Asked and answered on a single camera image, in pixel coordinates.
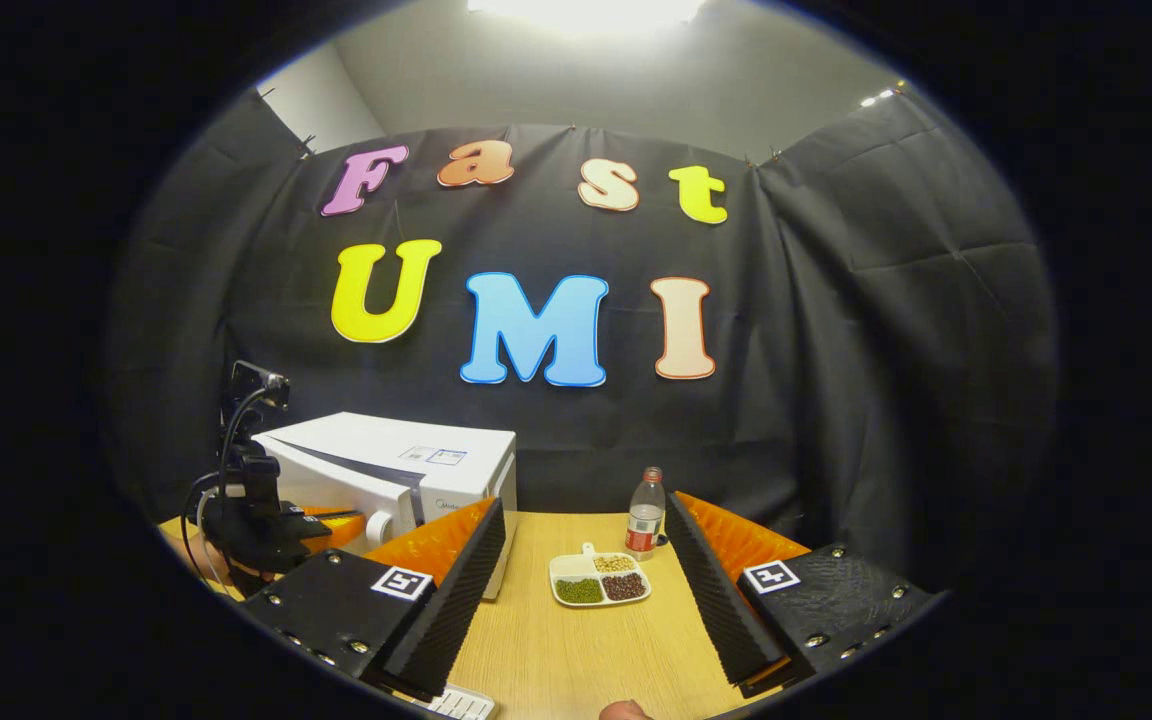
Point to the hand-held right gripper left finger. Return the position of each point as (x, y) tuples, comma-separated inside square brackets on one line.
[(456, 600)]

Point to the small ceiling light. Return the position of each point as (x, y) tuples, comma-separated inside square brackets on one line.
[(879, 98)]

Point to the clear bottle with red label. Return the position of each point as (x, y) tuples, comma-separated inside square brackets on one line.
[(645, 520)]

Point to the white divided dish of beans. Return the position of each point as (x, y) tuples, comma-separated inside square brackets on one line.
[(598, 580)]

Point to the white microwave oven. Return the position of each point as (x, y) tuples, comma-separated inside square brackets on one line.
[(386, 460)]

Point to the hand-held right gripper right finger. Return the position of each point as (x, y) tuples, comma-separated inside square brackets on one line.
[(716, 600)]

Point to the black backdrop cloth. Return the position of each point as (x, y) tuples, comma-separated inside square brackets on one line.
[(886, 350)]

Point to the large ceiling light panel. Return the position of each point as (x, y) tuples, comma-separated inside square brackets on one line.
[(586, 8)]

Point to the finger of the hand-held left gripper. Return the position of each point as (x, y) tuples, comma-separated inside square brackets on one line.
[(341, 532)]

